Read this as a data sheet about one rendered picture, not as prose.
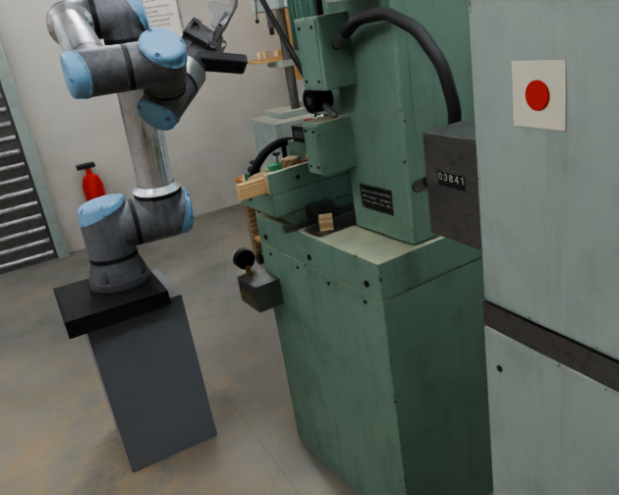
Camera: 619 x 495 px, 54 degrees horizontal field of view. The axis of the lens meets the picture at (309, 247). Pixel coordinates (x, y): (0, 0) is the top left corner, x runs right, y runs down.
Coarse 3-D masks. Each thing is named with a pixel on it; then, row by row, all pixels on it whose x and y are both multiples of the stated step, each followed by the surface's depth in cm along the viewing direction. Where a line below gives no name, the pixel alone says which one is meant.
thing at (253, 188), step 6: (252, 180) 153; (258, 180) 152; (240, 186) 150; (246, 186) 150; (252, 186) 151; (258, 186) 152; (264, 186) 153; (240, 192) 150; (246, 192) 151; (252, 192) 152; (258, 192) 153; (264, 192) 154; (240, 198) 151; (246, 198) 151
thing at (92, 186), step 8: (80, 168) 405; (88, 168) 409; (88, 176) 409; (96, 176) 411; (88, 184) 408; (96, 184) 410; (88, 192) 409; (96, 192) 410; (104, 192) 416; (88, 200) 412
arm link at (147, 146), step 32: (96, 0) 160; (128, 0) 162; (96, 32) 162; (128, 32) 164; (128, 96) 172; (128, 128) 177; (160, 160) 182; (160, 192) 184; (160, 224) 188; (192, 224) 193
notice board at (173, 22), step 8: (144, 0) 408; (152, 0) 411; (160, 0) 413; (168, 0) 415; (176, 0) 418; (144, 8) 410; (152, 8) 412; (160, 8) 414; (168, 8) 417; (176, 8) 419; (152, 16) 413; (160, 16) 416; (168, 16) 418; (176, 16) 420; (152, 24) 414; (160, 24) 417; (168, 24) 419; (176, 24) 422; (176, 32) 423
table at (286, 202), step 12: (324, 180) 158; (336, 180) 160; (348, 180) 162; (288, 192) 153; (300, 192) 155; (312, 192) 157; (324, 192) 159; (336, 192) 161; (348, 192) 163; (252, 204) 164; (264, 204) 157; (276, 204) 152; (288, 204) 154; (300, 204) 156; (276, 216) 153
